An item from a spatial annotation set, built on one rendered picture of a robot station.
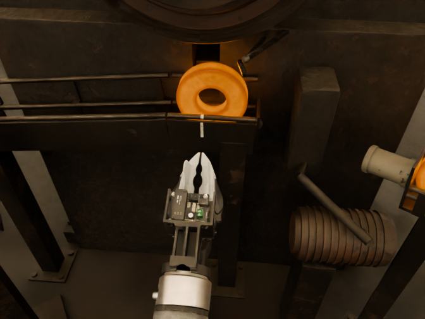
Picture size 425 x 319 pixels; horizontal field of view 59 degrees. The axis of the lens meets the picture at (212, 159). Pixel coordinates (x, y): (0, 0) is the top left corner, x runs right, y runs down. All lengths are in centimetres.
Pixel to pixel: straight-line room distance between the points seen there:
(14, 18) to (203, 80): 43
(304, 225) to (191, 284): 40
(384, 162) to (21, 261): 125
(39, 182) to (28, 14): 100
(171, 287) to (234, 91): 43
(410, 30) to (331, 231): 44
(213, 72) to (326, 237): 43
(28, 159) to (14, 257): 54
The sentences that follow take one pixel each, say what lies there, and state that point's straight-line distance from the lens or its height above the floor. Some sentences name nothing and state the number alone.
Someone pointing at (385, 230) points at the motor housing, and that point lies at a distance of 90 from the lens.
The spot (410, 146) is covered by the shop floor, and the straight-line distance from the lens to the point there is 205.
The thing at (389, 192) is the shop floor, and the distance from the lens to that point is 177.
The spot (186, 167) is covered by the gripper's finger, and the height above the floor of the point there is 78.
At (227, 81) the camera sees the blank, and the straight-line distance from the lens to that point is 78.
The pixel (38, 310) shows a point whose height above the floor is 1.
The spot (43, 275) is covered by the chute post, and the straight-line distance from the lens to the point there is 149.
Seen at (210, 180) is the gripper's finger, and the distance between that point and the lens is 62.
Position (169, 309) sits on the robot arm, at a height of 72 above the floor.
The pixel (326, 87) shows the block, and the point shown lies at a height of 80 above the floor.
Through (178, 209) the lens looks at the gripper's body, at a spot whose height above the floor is 78.
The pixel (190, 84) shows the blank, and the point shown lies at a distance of 79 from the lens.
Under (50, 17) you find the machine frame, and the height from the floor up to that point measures 87.
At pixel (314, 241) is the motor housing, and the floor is 51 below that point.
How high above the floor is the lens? 119
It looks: 43 degrees down
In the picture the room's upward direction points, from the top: straight up
